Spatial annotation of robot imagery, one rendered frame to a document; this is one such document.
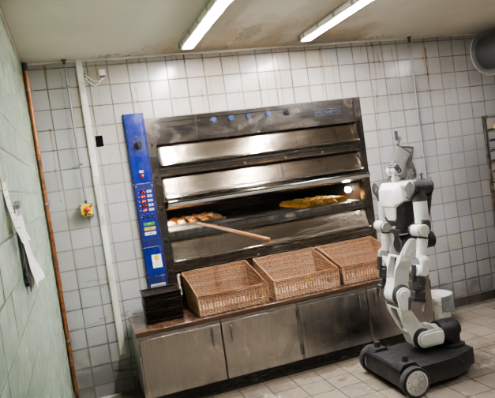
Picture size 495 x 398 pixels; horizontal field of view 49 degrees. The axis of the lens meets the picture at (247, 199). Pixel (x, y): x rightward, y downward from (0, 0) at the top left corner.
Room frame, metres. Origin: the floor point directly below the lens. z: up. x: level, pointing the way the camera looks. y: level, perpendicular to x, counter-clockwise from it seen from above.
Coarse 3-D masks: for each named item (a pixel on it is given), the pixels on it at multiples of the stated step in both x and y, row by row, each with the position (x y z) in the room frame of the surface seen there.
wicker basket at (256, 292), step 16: (192, 272) 4.36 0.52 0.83; (208, 272) 4.39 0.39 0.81; (224, 272) 4.43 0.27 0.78; (240, 272) 4.46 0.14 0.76; (256, 272) 4.25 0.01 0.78; (192, 288) 4.04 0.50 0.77; (208, 288) 4.35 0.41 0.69; (224, 288) 4.39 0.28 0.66; (240, 288) 4.00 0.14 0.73; (256, 288) 4.04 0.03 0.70; (192, 304) 4.11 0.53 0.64; (208, 304) 4.23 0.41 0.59; (224, 304) 4.16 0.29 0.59; (240, 304) 3.99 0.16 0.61; (256, 304) 4.03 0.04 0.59
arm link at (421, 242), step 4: (412, 224) 3.54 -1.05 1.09; (416, 224) 3.50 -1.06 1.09; (420, 224) 3.46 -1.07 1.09; (412, 228) 3.50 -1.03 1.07; (416, 228) 3.46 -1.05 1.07; (412, 232) 3.50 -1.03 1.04; (416, 232) 3.46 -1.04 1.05; (420, 236) 3.48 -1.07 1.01; (416, 240) 3.50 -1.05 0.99; (420, 240) 3.47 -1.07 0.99; (424, 240) 3.46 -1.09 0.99; (416, 244) 3.50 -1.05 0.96; (420, 244) 3.46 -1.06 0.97; (424, 244) 3.46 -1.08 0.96; (416, 248) 3.50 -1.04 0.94; (420, 248) 3.46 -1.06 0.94; (424, 248) 3.46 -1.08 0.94; (416, 252) 3.49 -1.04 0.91; (420, 252) 3.46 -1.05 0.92; (424, 252) 3.46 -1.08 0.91
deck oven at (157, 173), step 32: (224, 160) 4.52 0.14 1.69; (256, 160) 4.61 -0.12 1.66; (160, 192) 4.35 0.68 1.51; (224, 192) 4.51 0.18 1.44; (288, 192) 4.78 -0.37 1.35; (320, 192) 5.78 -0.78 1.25; (352, 192) 5.11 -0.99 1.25; (160, 224) 4.34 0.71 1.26; (256, 224) 4.58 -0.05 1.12; (224, 256) 4.48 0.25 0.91; (256, 256) 4.57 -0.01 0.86
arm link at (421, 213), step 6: (414, 204) 3.49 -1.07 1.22; (420, 204) 3.47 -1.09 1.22; (426, 204) 3.48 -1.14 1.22; (414, 210) 3.50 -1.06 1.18; (420, 210) 3.47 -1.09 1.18; (426, 210) 3.47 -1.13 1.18; (414, 216) 3.51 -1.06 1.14; (420, 216) 3.47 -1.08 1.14; (426, 216) 3.47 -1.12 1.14; (414, 222) 3.52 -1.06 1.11; (420, 222) 3.47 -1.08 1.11; (426, 222) 3.46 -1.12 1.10; (408, 228) 3.54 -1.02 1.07; (420, 228) 3.43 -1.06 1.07; (426, 228) 3.44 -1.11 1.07; (420, 234) 3.43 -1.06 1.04; (426, 234) 3.43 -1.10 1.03
